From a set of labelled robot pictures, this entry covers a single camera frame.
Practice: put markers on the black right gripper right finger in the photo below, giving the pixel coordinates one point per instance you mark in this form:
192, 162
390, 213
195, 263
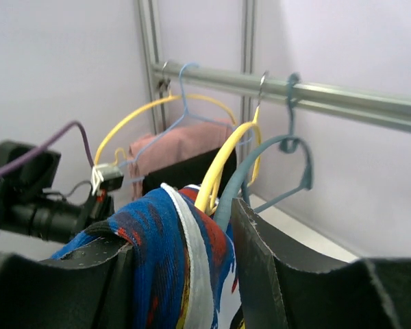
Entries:
284, 284

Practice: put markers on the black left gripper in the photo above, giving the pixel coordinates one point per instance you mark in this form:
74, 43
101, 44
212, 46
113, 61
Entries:
97, 207

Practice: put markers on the pink garment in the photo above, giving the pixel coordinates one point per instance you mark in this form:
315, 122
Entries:
179, 157

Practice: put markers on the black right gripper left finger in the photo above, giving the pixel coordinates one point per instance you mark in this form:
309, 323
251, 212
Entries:
90, 287

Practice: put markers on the blue red white patterned trousers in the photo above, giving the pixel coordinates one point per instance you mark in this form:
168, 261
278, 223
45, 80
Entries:
184, 265

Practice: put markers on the yellow plastic hanger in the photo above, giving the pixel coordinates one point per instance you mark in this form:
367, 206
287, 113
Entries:
205, 200
154, 124

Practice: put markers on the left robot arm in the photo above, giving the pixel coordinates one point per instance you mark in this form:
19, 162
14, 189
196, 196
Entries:
29, 207

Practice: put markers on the aluminium frame post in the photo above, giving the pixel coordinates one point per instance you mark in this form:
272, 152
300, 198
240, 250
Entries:
218, 34

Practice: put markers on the aluminium hanging rail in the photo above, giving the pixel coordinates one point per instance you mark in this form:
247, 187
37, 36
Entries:
385, 111

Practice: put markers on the black garment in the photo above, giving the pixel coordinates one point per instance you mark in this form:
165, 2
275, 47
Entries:
181, 174

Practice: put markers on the light blue wire hanger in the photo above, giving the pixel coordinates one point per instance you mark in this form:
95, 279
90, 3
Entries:
182, 140

